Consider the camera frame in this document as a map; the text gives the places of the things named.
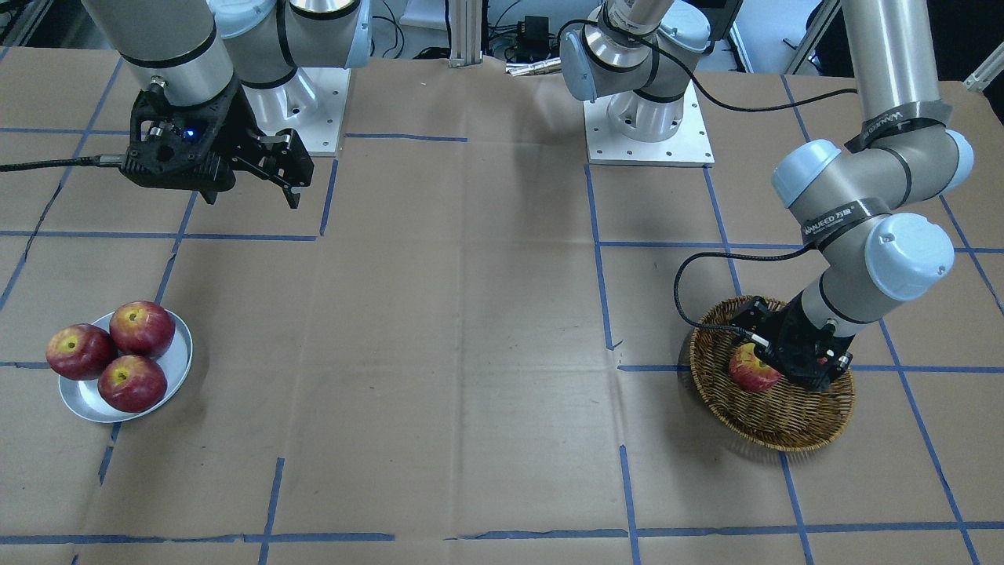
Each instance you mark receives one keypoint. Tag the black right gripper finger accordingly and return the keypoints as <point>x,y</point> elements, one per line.
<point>280,171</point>

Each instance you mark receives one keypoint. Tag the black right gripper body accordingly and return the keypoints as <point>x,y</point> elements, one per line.
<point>230,131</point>

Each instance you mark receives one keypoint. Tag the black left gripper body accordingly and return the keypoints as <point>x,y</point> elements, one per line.
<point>794,328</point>

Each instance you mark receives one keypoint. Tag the red yellow apple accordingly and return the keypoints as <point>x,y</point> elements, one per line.
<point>749,372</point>

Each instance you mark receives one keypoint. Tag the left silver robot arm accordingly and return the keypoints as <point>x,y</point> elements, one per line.
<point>640,56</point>

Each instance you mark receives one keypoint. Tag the wicker basket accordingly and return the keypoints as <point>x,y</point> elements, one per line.
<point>785,417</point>

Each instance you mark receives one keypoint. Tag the red apple on plate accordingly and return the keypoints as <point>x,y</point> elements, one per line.
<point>142,328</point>
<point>80,352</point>
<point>132,384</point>

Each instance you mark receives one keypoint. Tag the red apple on plate front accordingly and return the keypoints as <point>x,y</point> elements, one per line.
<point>132,384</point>

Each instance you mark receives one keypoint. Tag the grey metal plate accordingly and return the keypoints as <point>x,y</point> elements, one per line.
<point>82,398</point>

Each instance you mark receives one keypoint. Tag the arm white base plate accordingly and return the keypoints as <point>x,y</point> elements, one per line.
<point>312,103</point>
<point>626,130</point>

